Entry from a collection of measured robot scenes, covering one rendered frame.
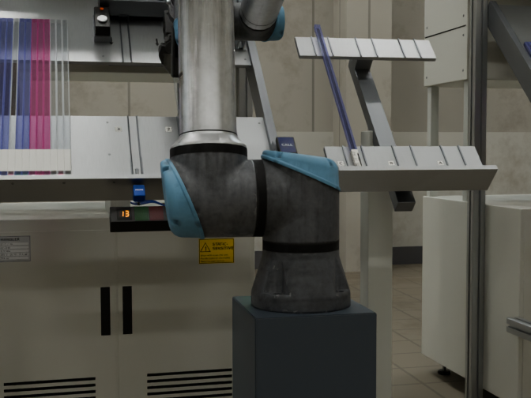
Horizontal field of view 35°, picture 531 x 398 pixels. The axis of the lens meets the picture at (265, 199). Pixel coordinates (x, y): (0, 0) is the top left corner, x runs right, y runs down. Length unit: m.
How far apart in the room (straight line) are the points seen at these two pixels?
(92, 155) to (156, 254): 0.39
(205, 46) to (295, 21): 4.33
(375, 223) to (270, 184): 0.76
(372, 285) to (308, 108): 3.65
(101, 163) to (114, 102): 3.55
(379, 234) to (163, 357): 0.63
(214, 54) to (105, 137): 0.65
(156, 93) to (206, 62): 4.12
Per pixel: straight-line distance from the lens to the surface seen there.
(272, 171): 1.21
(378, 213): 1.93
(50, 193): 1.77
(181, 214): 1.19
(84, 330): 2.10
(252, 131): 1.90
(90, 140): 1.83
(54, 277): 2.08
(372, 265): 1.94
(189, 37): 1.26
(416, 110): 5.78
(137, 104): 5.34
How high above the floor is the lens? 0.79
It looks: 3 degrees down
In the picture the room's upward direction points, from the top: straight up
